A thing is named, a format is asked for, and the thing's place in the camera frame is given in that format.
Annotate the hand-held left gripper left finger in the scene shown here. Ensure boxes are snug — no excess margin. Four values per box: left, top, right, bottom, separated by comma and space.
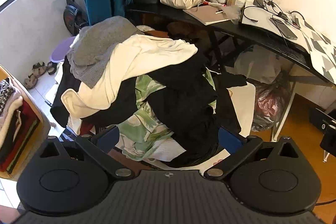
39, 125, 134, 180

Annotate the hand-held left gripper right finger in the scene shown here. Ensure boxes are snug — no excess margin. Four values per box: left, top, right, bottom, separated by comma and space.
204, 127, 302, 180

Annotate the grey knit sweater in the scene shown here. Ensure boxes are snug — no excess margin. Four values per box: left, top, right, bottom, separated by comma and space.
66, 16, 145, 89

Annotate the stack of folded clothes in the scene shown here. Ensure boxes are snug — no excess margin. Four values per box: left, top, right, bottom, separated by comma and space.
0, 77, 40, 174

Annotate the green leaf print cloth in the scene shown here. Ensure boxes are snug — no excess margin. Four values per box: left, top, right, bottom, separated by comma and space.
115, 69, 219, 162

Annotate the red plastic bag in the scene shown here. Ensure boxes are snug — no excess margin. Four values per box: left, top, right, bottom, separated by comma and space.
251, 79, 292, 131

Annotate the black garment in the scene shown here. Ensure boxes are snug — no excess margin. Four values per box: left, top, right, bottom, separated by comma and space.
50, 50, 249, 168

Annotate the white plastic bag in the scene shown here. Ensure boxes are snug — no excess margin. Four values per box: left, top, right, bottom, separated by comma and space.
233, 52, 283, 84

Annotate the wooden shelf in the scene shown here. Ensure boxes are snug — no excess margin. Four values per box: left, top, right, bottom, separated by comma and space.
0, 64, 52, 182

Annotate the geometric patterned table cloth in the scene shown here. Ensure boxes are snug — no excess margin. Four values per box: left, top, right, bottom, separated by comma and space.
241, 0, 336, 88

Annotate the cream white garment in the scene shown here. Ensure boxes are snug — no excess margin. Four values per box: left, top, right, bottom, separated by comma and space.
60, 34, 199, 120

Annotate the dark sandal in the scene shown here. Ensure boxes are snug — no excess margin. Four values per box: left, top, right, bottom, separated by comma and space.
46, 61, 58, 76

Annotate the beige sandal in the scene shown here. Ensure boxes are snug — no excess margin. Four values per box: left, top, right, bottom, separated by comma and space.
33, 62, 48, 78
24, 74, 39, 90

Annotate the purple stool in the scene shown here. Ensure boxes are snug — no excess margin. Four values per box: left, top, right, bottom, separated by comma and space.
50, 36, 77, 63

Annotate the black desk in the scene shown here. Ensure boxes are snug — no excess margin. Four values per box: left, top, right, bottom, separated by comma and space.
125, 0, 336, 83

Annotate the smartphone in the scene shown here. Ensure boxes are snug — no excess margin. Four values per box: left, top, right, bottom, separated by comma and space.
269, 17, 299, 40

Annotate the beige notebook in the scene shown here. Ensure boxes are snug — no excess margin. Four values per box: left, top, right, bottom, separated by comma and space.
183, 5, 235, 26

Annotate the black exercise bike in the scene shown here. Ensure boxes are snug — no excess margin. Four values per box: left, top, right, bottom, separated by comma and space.
47, 0, 90, 36

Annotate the charger with thin cables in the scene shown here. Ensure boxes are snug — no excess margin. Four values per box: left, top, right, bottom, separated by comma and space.
243, 5, 302, 29

